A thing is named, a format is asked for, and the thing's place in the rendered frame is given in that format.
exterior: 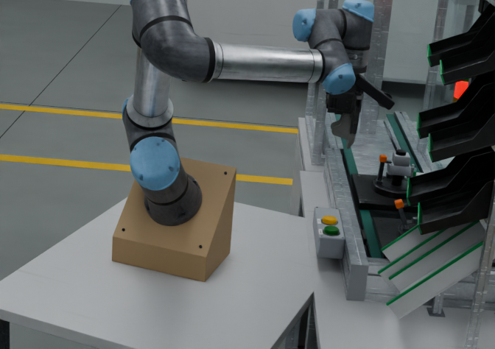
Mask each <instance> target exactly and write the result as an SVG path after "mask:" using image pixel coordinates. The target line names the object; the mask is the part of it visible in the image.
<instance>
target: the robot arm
mask: <svg viewBox="0 0 495 349"><path fill-rule="evenodd" d="M130 5H131V6H132V9H133V27H132V37H133V41H134V42H135V44H136V45H137V47H138V49H137V59H136V76H135V85H134V94H131V95H130V98H127V99H126V100H125V101H124V104H123V106H122V121H123V123H124V126H125V130H126V134H127V140H128V144H129V148H130V169H131V172H132V174H133V176H134V178H135V179H136V181H137V182H138V184H139V185H140V187H141V189H142V190H143V192H144V206H145V208H146V210H147V213H148V214H149V215H150V217H151V218H152V219H153V220H154V221H155V222H157V223H158V224H160V225H165V226H176V225H182V224H183V223H185V222H188V221H189V220H190V219H191V218H192V217H193V216H194V215H195V214H196V213H197V212H198V211H199V209H200V206H201V203H202V198H203V197H202V191H201V189H200V186H199V184H198V182H197V181H196V180H195V179H194V178H193V177H192V176H191V175H190V174H188V173H186V172H185V170H184V168H183V166H182V163H181V161H180V156H179V153H178V148H177V144H176V141H175V136H174V133H173V129H172V116H173V104H172V101H171V100H170V98H169V92H170V86H171V81H172V77H175V78H178V79H180V80H185V81H189V82H210V81H211V80H212V79H213V78H215V79H232V80H264V81H281V82H315V83H323V87H324V88H325V90H326V108H327V109H328V110H327V113H334V114H340V115H341V116H340V120H338V121H335V122H332V123H331V132H332V134H333V135H335V136H338V137H341V138H344V139H347V143H346V148H347V149H349V148H350V147H351V145H352V144H353V143H354V140H355V137H356V133H357V127H358V122H359V113H360V112H361V108H362V94H363V91H364V92H365V93H366V94H367V95H369V96H370V97H372V98H373V99H374V100H376V101H377V102H378V104H379V106H381V107H385V108H386V109H388V110H390V109H391V108H392V107H393V106H394V104H395V102H394V101H393V98H392V96H391V95H390V94H389V93H385V92H383V91H382V90H381V89H379V88H378V87H376V86H375V85H374V84H373V83H372V82H370V81H369V80H367V79H366V78H364V77H363V76H362V75H361V74H362V73H365V72H366V70H367V64H368V58H369V52H370V45H371V34H372V28H373V22H374V20H373V18H374V5H373V4H372V3H371V2H369V1H365V0H345V1H344V2H343V6H342V9H315V8H313V9H305V10H299V11H297V12H296V14H295V17H294V18H293V22H292V31H293V35H294V37H295V39H297V40H298V41H303V42H304V43H305V42H308V44H309V48H310V49H299V48H287V47H275V46H253V45H242V44H230V43H215V42H214V41H213V40H212V39H211V38H203V37H200V36H198V35H196V34H195V33H194V30H193V26H192V22H191V19H190V16H189V11H188V8H187V5H186V0H130Z"/></svg>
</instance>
